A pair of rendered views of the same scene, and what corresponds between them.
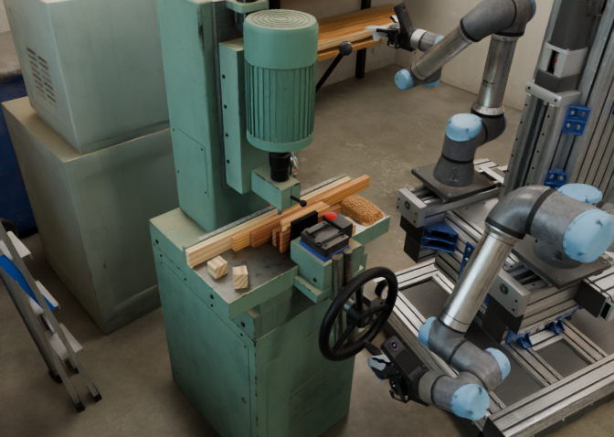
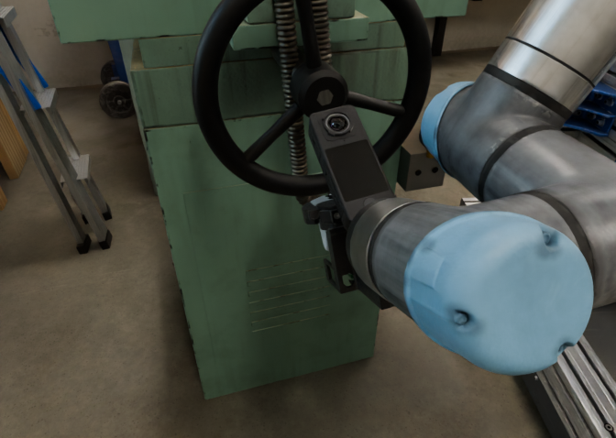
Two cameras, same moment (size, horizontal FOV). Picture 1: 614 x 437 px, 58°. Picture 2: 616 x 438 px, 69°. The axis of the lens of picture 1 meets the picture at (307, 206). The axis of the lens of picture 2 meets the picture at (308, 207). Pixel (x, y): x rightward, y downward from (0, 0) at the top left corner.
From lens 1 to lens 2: 1.13 m
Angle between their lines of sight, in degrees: 22
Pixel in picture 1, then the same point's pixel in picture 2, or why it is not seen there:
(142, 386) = (155, 248)
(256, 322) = (137, 82)
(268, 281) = not seen: outside the picture
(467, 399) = (465, 257)
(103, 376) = (126, 229)
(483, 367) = (602, 192)
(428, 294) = not seen: hidden behind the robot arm
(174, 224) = not seen: hidden behind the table
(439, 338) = (470, 115)
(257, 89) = not seen: outside the picture
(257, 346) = (151, 144)
